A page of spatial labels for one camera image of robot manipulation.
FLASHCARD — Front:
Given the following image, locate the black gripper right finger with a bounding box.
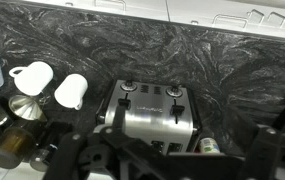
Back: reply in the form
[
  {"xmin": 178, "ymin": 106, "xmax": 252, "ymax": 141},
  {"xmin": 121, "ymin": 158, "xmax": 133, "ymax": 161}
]
[{"xmin": 240, "ymin": 125, "xmax": 283, "ymax": 180}]

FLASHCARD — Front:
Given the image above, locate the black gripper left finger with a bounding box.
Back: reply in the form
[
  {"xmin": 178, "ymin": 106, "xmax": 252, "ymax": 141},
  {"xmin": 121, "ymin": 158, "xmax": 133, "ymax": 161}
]
[{"xmin": 41, "ymin": 124, "xmax": 166, "ymax": 180}]

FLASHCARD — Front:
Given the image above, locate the stainless steel four-slot toaster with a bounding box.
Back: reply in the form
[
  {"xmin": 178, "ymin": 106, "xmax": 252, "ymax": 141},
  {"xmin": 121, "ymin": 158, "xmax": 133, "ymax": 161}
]
[{"xmin": 95, "ymin": 79, "xmax": 204, "ymax": 157}]

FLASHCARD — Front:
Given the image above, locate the black toaster lever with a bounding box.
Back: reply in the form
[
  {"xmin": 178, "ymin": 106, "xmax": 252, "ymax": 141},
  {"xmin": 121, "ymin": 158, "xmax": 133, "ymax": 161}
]
[
  {"xmin": 169, "ymin": 98, "xmax": 186, "ymax": 125},
  {"xmin": 117, "ymin": 92, "xmax": 132, "ymax": 111}
]

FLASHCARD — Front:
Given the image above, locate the small glass shaker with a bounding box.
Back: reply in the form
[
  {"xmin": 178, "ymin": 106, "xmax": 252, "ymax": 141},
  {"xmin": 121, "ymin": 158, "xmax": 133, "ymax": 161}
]
[{"xmin": 29, "ymin": 143, "xmax": 59, "ymax": 173}]

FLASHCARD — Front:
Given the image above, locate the creamer bottle with orange cap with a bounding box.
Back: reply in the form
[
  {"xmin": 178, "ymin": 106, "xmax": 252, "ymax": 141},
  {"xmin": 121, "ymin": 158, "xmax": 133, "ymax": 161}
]
[{"xmin": 198, "ymin": 136, "xmax": 222, "ymax": 155}]

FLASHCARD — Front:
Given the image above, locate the amber glass jar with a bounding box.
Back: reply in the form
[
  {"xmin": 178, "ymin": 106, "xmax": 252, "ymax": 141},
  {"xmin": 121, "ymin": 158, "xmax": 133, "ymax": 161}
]
[{"xmin": 0, "ymin": 124, "xmax": 38, "ymax": 170}]

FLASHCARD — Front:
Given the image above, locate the white ceramic mug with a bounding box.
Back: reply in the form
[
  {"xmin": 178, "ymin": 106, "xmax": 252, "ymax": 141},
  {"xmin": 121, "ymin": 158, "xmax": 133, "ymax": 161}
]
[
  {"xmin": 8, "ymin": 60, "xmax": 55, "ymax": 97},
  {"xmin": 53, "ymin": 73, "xmax": 89, "ymax": 111}
]

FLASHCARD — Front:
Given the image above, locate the metal funnel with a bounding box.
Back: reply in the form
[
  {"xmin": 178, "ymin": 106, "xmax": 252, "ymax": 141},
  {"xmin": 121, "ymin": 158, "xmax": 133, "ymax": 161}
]
[{"xmin": 8, "ymin": 94, "xmax": 48, "ymax": 123}]

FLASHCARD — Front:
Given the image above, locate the white lower cabinet run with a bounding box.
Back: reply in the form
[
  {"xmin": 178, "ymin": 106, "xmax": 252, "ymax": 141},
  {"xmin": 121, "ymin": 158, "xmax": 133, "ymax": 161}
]
[{"xmin": 21, "ymin": 0, "xmax": 285, "ymax": 42}]

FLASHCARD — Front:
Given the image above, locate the metal drawer handle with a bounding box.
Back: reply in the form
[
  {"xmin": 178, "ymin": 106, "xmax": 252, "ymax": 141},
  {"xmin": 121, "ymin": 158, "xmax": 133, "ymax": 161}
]
[{"xmin": 94, "ymin": 0, "xmax": 127, "ymax": 12}]

